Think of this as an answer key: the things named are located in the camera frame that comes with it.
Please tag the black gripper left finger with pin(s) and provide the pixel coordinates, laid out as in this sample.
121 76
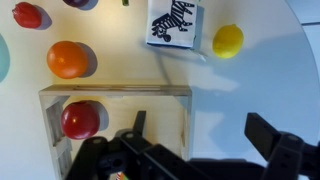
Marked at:
133 160

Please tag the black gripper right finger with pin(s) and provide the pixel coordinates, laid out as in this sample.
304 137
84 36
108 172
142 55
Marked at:
286 156

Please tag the red apple plush toy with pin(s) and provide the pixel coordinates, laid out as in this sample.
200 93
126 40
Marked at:
80 120

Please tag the red apple in tray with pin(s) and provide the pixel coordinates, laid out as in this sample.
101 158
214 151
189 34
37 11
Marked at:
120 176

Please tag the orange fruit toy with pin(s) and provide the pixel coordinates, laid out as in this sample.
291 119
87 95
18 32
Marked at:
66 60

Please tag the yellow lemon toy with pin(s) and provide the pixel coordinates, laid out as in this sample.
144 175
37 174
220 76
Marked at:
228 41

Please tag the green plastic bowl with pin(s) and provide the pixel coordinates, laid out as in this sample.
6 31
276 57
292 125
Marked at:
3 58

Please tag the dark purple plum toy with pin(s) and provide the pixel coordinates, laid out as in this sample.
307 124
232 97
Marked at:
76 2

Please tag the red strawberry toy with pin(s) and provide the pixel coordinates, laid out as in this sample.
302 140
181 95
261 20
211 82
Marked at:
27 15

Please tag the wooden tray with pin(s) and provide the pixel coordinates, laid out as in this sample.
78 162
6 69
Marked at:
116 90

